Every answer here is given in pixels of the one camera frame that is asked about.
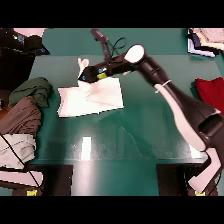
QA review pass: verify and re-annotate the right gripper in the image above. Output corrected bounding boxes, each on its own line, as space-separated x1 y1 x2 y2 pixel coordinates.
77 63 113 83

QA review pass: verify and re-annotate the white T-shirt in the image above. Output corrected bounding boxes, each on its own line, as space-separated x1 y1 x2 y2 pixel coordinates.
57 57 125 118

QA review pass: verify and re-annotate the dark green garment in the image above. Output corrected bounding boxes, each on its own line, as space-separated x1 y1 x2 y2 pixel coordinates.
8 76 54 109

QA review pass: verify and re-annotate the brown garment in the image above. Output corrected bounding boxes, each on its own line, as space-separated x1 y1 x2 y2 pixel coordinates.
0 96 43 138

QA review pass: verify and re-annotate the pale grey garment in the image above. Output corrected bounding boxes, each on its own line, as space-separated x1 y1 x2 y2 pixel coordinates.
0 132 37 170

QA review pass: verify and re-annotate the heap of clothes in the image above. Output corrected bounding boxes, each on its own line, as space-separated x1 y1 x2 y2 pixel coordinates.
186 28 224 59

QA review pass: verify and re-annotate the red garment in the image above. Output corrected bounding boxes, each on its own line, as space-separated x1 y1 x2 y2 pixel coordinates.
194 76 224 116

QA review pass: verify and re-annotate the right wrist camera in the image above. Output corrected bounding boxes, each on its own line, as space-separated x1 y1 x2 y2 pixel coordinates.
90 28 113 65

